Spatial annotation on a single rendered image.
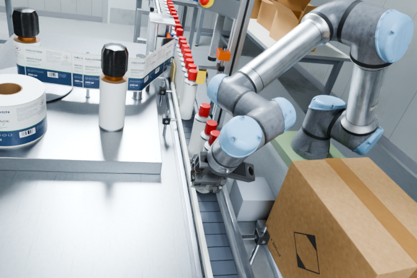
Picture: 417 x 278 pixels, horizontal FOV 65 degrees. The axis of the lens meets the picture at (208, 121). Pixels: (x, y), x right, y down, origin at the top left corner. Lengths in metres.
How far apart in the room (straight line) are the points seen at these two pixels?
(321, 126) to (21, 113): 0.98
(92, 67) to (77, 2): 3.86
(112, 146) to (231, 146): 0.58
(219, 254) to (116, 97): 0.59
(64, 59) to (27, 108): 0.32
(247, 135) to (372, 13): 0.47
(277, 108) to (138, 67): 0.75
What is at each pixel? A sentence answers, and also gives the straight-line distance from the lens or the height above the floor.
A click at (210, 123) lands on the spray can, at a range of 0.93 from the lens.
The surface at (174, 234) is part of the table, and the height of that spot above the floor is 0.83.
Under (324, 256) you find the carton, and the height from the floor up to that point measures 1.03.
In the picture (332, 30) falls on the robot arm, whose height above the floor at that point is 1.38.
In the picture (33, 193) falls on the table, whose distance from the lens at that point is 1.06.
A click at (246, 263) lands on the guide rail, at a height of 0.96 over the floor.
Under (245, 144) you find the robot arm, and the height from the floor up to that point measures 1.23.
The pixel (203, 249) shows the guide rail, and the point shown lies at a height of 0.92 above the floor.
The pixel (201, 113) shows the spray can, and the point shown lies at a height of 1.06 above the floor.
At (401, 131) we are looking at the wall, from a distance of 3.61.
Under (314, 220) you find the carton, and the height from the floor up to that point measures 1.07.
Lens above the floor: 1.57
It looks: 31 degrees down
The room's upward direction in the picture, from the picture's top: 13 degrees clockwise
